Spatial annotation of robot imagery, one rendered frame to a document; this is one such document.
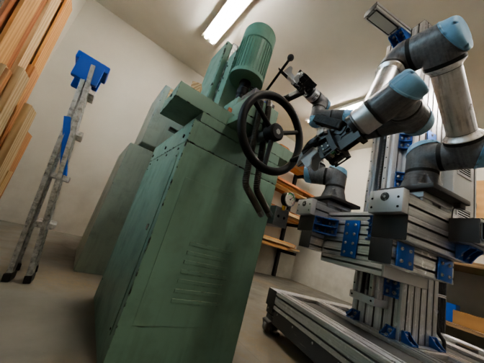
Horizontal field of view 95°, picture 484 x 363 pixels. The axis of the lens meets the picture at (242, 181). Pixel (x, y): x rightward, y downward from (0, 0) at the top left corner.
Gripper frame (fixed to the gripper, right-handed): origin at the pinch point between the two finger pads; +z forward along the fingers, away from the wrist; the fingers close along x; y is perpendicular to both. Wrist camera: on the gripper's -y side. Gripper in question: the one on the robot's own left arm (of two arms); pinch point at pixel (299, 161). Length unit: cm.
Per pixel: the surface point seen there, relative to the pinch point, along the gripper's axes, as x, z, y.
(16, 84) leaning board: -107, 97, -86
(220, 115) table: -21.4, 13.3, -24.2
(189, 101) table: -34.2, 13.5, -23.4
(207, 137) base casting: -24.4, 18.5, -14.9
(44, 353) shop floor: -50, 65, 44
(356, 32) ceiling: 113, -37, -195
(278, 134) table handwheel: -8.1, -0.4, -8.3
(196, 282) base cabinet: -15, 42, 28
